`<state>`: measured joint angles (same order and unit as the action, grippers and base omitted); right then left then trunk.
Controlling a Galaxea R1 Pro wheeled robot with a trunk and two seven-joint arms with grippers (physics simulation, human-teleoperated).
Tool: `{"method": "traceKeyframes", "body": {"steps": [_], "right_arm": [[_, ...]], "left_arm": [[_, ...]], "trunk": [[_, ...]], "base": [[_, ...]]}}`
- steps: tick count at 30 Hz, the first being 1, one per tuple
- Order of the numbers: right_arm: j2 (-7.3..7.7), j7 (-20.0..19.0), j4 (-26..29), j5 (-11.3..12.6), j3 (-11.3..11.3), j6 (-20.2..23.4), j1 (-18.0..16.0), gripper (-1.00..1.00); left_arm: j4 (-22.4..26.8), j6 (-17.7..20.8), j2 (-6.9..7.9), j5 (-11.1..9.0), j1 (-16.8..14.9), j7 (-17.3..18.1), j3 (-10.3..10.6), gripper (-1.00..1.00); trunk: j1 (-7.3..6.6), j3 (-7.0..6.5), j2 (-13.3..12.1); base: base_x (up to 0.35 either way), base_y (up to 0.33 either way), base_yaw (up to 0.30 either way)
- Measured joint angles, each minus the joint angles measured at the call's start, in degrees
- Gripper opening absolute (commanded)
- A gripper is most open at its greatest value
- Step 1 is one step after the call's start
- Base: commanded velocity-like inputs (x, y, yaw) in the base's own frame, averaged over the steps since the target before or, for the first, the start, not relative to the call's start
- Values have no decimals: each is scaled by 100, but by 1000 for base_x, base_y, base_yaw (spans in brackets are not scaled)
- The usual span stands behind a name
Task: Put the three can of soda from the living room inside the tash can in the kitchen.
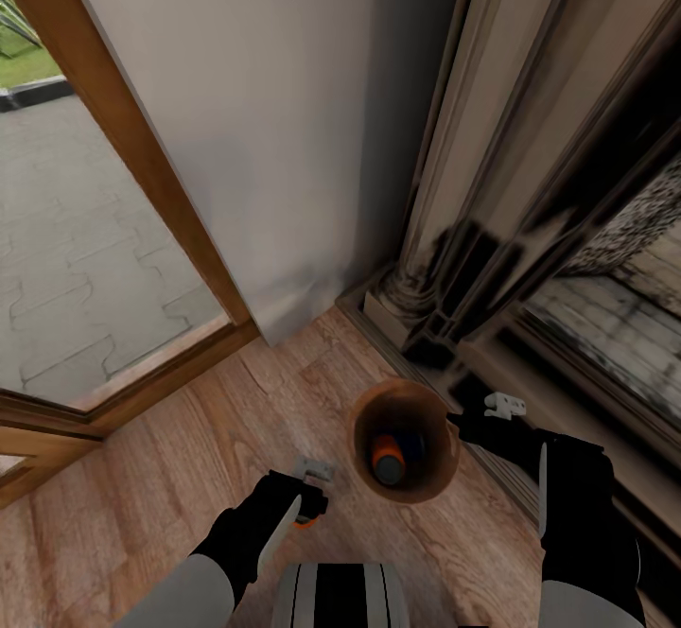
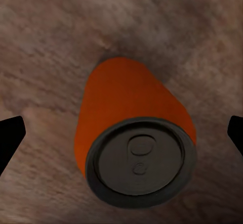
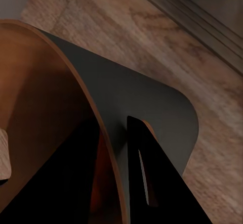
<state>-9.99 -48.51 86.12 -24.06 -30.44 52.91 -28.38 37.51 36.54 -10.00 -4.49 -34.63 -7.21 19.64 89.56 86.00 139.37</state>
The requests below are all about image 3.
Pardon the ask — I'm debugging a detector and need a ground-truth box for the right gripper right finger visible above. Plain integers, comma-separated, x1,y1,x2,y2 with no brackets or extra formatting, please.
127,116,213,224

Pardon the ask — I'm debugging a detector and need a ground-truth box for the can of soda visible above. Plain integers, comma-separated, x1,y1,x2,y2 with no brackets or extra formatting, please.
89,130,116,213

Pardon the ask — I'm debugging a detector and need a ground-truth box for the trash can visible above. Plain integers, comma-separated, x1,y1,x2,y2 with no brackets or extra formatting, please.
0,19,199,224

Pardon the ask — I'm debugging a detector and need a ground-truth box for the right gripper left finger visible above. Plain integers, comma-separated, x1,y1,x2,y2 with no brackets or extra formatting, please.
0,117,100,224

